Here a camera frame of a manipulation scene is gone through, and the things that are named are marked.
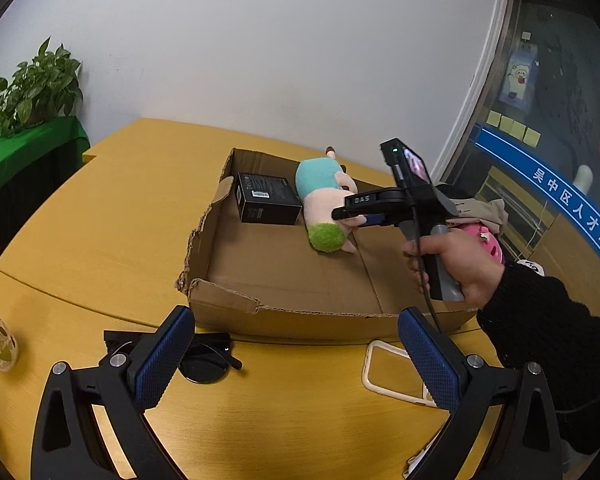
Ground wooden desktop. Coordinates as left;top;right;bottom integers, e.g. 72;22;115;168
0;117;581;480

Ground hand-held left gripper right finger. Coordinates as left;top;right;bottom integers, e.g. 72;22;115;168
397;306;566;480

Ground small green potted plant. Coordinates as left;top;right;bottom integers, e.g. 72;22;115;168
0;77;18;138

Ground black product box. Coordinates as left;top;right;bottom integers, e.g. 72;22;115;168
234;171;303;226

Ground large green potted plant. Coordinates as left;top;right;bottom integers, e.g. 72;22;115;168
7;37;83;126

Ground glass door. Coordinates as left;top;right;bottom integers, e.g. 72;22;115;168
450;0;600;286

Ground beige printed cloth bag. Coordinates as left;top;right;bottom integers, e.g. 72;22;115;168
445;195;509;233

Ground black sunglasses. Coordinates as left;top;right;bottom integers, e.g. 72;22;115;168
102;330;244;386

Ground pig cartoon poster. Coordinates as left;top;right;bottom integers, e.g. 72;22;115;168
497;42;540;107

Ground person's right forearm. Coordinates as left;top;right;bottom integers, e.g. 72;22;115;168
476;260;600;456

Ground cardboard box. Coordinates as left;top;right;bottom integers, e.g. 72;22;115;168
175;147;481;346

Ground white door frame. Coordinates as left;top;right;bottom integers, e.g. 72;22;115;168
427;0;513;186

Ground green cloth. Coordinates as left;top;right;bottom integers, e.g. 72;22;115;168
0;116;91;206

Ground person's right hand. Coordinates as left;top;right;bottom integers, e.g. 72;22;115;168
402;232;505;309

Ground teal pink green plush toy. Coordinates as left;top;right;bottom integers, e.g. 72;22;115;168
294;146;367;255

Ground blue door banner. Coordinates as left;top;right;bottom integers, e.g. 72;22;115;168
472;127;600;281

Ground white phone case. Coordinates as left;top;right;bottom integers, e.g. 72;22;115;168
361;340;438;408

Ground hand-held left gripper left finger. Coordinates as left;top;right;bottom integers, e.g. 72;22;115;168
30;305;197;480

